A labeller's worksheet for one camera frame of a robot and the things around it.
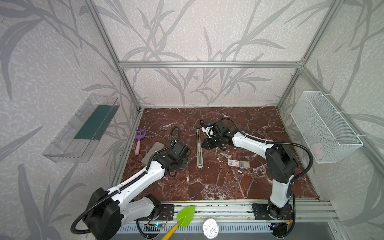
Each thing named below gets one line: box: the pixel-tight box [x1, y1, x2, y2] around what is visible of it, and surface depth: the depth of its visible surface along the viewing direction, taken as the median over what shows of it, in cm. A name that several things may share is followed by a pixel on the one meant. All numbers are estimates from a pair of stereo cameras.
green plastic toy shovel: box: [161, 206, 196, 240], surface depth 74 cm
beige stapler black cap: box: [196, 127, 204, 169], surface depth 95 cm
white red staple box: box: [228, 159, 250, 168], surface depth 92 cm
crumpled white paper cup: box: [202, 218, 220, 240], surface depth 67 cm
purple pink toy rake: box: [134, 128, 146, 156], surface depth 106 cm
